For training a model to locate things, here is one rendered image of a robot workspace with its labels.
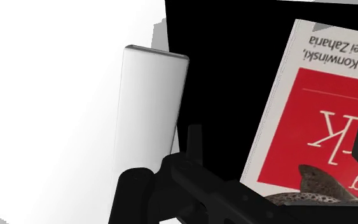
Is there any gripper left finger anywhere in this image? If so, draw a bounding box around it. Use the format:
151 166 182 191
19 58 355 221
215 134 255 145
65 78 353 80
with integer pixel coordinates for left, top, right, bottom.
107 123 280 224

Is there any red and white book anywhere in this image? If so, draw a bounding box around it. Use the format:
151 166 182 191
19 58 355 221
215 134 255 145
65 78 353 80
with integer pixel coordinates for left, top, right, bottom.
239 18 358 207

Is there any white flat rectangular slab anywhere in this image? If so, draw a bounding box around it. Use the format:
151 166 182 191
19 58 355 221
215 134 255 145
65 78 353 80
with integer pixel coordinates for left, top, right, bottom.
113 44 190 187

